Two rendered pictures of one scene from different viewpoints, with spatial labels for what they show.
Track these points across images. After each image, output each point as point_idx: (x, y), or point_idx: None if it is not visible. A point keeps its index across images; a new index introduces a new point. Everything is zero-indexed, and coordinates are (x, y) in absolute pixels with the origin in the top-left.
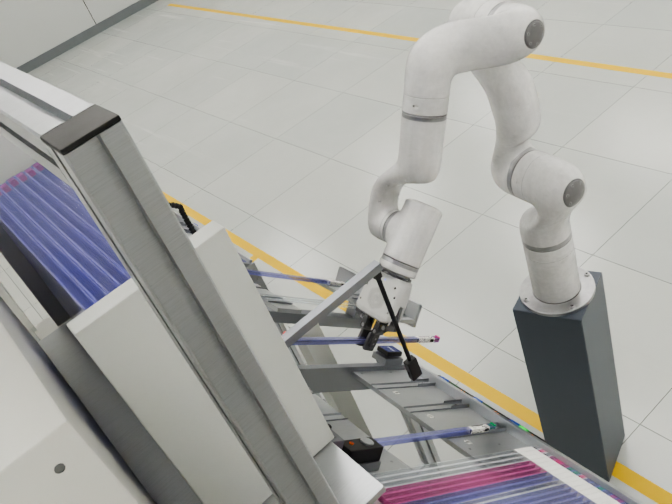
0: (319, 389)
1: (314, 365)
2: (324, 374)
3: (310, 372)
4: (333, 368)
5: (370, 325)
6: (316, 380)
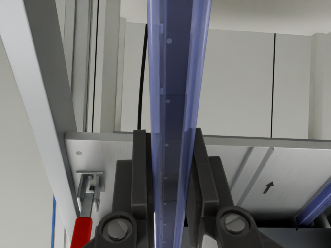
0: (55, 22)
1: (22, 85)
2: (44, 46)
3: (52, 98)
4: (31, 27)
5: (138, 247)
6: (52, 57)
